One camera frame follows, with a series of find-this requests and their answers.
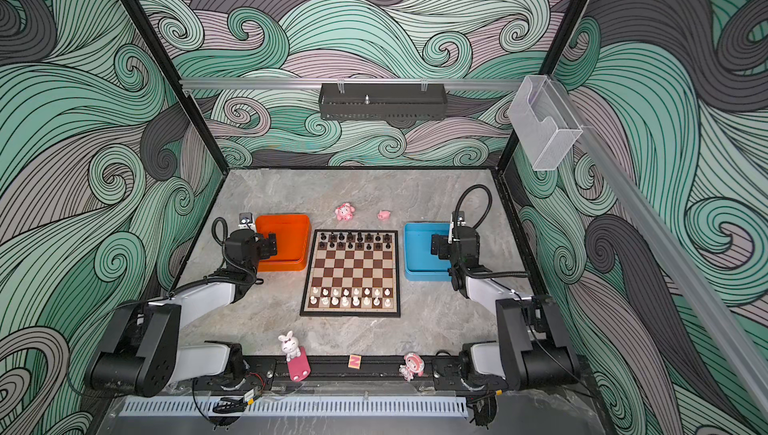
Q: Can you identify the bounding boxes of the black wall shelf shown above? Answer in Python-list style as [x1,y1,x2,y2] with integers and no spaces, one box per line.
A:
[318,83,448,124]

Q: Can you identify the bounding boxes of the white slotted cable duct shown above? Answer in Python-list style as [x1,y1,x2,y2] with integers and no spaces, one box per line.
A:
[118,395,468,418]

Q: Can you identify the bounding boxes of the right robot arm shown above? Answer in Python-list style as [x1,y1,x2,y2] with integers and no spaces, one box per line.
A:
[432,184,581,392]

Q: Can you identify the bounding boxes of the pink kitty toy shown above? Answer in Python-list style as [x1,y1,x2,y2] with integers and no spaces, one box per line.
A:
[334,203,356,221]

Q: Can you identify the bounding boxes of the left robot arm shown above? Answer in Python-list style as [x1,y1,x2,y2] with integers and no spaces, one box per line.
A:
[84,214,278,398]

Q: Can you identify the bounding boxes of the clear acrylic wall box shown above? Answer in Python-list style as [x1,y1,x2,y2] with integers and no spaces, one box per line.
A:
[507,75,583,172]

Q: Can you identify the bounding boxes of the chess board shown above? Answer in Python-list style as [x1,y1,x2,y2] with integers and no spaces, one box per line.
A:
[300,229,401,318]

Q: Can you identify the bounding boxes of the orange plastic tray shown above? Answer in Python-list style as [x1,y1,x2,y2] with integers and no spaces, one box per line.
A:
[255,214,311,273]

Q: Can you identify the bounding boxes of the blue plastic tray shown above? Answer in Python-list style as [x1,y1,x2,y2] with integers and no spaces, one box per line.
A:
[404,222,451,282]

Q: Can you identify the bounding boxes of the white rabbit figure pink base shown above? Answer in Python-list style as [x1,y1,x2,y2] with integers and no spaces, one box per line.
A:
[278,331,311,382]

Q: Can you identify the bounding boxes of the wooden letter block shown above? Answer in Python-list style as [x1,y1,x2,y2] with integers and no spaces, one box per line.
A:
[348,355,362,369]

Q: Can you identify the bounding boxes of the pink haired doll figure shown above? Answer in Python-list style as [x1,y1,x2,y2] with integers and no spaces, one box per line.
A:
[399,352,425,382]

